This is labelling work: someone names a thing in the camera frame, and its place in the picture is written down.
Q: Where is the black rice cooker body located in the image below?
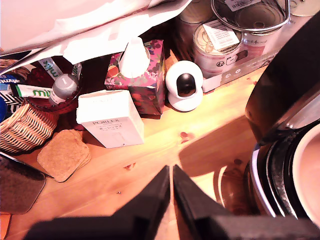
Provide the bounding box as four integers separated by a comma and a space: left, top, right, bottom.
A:
243, 139, 320, 226

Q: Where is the rice cooker inner pot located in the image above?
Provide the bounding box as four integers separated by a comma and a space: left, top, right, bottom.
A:
294, 122, 320, 221

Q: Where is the cork coaster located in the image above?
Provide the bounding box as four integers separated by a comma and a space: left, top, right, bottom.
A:
66, 128, 92, 174
36, 129, 90, 183

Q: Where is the white Porlex box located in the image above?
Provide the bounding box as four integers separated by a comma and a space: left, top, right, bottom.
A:
76, 89, 145, 149

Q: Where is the floral tissue box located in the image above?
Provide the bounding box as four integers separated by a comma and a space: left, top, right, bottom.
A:
104, 39, 167, 120

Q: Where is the white cardboard tray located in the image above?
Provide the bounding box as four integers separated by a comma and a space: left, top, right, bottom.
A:
201, 48, 283, 94

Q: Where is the dark grey flat pad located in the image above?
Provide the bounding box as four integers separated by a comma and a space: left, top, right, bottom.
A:
0, 151, 47, 216

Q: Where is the grey capped small bottle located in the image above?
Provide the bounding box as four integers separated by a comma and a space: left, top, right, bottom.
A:
48, 73, 81, 106

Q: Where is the white tissue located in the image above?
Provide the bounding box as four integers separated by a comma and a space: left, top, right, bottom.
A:
118, 36, 151, 79

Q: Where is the wicker basket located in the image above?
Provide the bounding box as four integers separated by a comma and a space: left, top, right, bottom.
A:
0, 98, 60, 154

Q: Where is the white tube green print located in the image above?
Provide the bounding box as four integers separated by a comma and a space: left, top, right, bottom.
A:
14, 84, 55, 99
70, 62, 84, 81
38, 57, 64, 81

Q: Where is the jar with pink label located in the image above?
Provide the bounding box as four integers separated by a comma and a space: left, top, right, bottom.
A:
240, 30, 283, 61

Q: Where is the red beaded bowl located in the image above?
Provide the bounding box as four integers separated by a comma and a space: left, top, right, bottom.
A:
24, 65, 84, 115

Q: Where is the black white chevron packet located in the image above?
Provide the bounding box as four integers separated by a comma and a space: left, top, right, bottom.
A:
0, 90, 26, 106

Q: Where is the blue ball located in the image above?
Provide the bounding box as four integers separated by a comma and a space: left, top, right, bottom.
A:
0, 96, 9, 124

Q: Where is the plain tin can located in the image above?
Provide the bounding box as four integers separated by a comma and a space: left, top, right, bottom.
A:
174, 0, 216, 49

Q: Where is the blue printed packet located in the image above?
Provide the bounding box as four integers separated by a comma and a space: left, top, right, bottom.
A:
0, 74, 22, 92

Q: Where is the pale jar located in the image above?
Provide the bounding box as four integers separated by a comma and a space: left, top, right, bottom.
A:
288, 0, 320, 18

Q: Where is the white round security camera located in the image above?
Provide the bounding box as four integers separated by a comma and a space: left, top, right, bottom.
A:
164, 59, 204, 112

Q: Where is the steel bowl wire rim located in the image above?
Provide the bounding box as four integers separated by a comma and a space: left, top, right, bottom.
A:
210, 0, 291, 34

